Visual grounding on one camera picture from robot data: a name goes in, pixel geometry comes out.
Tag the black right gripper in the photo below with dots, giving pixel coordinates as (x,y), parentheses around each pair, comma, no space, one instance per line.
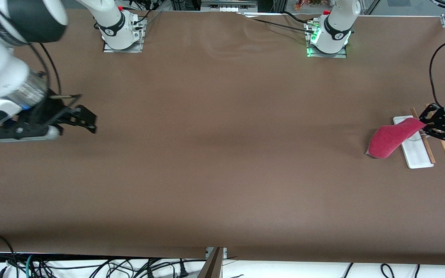
(44,110)

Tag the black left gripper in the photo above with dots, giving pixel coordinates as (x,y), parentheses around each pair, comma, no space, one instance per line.
(438,120)

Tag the pink microfibre towel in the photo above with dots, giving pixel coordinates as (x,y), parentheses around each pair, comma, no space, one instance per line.
(388,139)

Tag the orange colourful background object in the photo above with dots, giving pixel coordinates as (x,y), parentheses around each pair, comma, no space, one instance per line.
(309,4)

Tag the grey power strip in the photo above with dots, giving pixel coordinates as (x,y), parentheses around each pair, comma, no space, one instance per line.
(228,8)

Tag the table support beam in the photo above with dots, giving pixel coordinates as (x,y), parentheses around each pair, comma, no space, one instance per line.
(213,266)

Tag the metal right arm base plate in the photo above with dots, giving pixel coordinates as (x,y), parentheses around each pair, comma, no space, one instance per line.
(110,50)

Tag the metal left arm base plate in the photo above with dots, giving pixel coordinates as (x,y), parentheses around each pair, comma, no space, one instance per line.
(342,55)

